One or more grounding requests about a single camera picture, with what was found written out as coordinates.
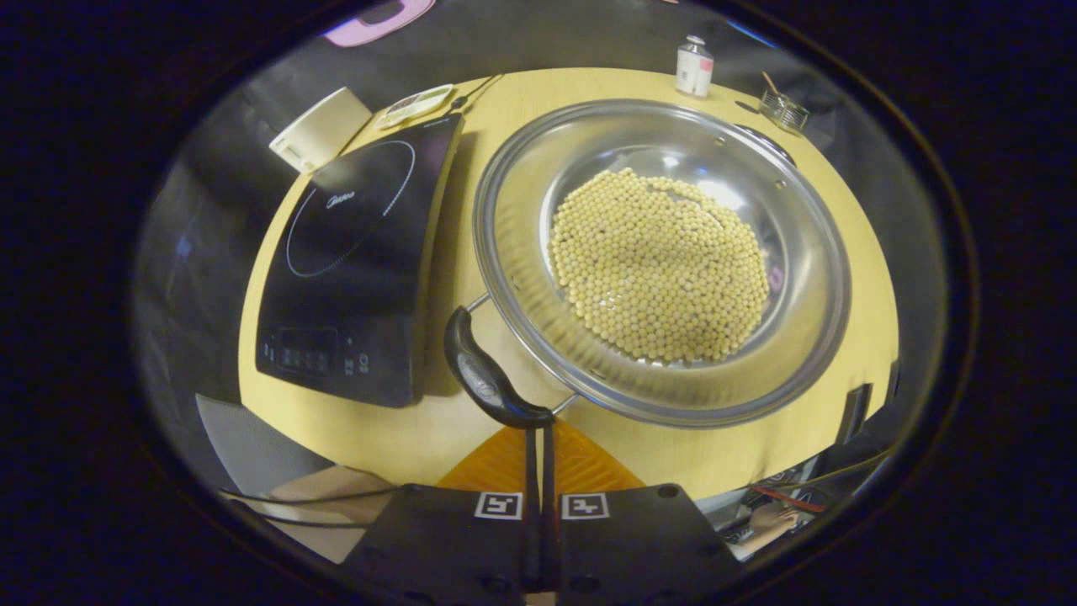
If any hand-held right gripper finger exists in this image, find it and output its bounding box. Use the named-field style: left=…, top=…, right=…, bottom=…
left=341, top=423, right=540, bottom=606
left=539, top=419, right=745, bottom=606

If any steel pot with black handle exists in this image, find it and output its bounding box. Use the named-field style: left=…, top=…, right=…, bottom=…
left=444, top=98, right=852, bottom=430

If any white divided dish of beans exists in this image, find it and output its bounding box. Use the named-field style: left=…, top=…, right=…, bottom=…
left=374, top=83, right=455, bottom=130

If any black power cable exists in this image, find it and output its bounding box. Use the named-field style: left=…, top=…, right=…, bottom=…
left=450, top=74, right=506, bottom=114

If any small white bottle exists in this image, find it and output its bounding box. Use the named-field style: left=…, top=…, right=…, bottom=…
left=676, top=35, right=714, bottom=98

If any black induction cooktop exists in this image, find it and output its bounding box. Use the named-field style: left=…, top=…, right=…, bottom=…
left=255, top=114, right=465, bottom=409

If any white toaster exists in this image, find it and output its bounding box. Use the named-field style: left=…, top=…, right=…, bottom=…
left=269, top=87, right=373, bottom=175

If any pile of yellow soybeans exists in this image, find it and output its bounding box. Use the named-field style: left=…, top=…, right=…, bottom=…
left=549, top=168, right=771, bottom=364

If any thin black cable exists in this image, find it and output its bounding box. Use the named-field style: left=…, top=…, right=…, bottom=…
left=217, top=484, right=401, bottom=506

